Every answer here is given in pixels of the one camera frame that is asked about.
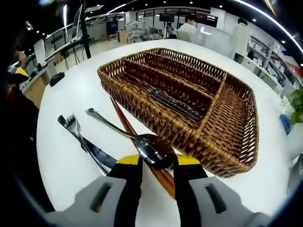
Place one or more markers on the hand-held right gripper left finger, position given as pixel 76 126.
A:
pixel 94 198

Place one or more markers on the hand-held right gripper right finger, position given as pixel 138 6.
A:
pixel 217 201

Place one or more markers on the silver metal fork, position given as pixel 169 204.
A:
pixel 75 132

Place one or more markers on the silver metal spoon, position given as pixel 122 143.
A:
pixel 154 151

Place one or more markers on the brown wicker storage tray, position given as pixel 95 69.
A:
pixel 236 113

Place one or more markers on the white storage shelving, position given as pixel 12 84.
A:
pixel 265 56

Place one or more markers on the small black device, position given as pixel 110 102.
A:
pixel 56 79

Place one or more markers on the white laptop on stand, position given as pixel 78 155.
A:
pixel 75 26

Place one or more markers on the black tripod stand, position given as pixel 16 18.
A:
pixel 85 35

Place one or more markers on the blue banner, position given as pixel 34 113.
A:
pixel 112 26

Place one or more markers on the blue cloth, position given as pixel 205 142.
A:
pixel 285 123

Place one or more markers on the wooden cabinet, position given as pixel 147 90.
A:
pixel 122 36

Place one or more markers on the green plant in white pot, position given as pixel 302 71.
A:
pixel 298 101

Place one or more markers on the black monitor on stand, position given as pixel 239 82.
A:
pixel 166 17

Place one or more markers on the white mesh chair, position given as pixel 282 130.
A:
pixel 213 36

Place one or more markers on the red wall screen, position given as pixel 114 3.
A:
pixel 206 19

